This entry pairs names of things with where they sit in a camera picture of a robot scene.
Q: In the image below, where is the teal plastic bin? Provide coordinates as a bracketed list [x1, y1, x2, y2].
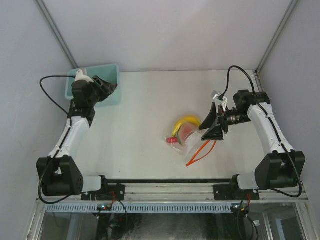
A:
[65, 64, 122, 108]

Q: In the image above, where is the red fake watermelon slice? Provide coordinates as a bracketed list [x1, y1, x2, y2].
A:
[175, 123, 198, 146]

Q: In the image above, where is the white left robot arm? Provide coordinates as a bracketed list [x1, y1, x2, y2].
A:
[36, 71, 118, 200]

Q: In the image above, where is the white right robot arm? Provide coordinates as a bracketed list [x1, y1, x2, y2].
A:
[199, 90, 306, 200]

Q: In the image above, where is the red fake chili pepper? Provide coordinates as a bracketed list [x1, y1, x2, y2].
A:
[166, 137, 179, 144]

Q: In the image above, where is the aluminium frame rail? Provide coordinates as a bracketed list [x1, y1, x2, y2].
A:
[38, 179, 308, 203]

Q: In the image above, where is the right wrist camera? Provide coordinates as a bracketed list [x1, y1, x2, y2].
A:
[211, 90, 228, 112]

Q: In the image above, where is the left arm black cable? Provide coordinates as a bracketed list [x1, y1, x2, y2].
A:
[38, 75, 77, 205]

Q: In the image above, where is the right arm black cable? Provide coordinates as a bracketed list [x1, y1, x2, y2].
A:
[219, 65, 303, 198]

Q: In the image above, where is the blue slotted cable duct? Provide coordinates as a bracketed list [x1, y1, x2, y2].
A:
[46, 202, 233, 214]

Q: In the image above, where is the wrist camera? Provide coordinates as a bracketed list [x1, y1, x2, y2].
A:
[211, 90, 228, 112]
[75, 69, 94, 83]

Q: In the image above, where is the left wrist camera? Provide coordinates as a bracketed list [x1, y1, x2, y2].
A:
[75, 69, 94, 83]

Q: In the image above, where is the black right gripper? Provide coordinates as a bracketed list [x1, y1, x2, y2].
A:
[200, 102, 252, 141]

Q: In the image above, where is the yellow fake banana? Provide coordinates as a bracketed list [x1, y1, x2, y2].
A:
[172, 114, 201, 137]

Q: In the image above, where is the clear zip top bag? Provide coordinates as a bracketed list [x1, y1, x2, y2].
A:
[163, 114, 217, 167]

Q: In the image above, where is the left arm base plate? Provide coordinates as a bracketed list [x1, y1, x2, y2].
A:
[81, 183, 126, 201]

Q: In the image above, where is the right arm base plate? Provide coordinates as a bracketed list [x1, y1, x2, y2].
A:
[213, 184, 260, 201]

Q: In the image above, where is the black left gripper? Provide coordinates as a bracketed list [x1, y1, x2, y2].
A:
[87, 75, 115, 107]

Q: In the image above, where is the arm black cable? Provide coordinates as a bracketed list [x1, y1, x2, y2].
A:
[38, 75, 77, 205]
[219, 65, 303, 198]

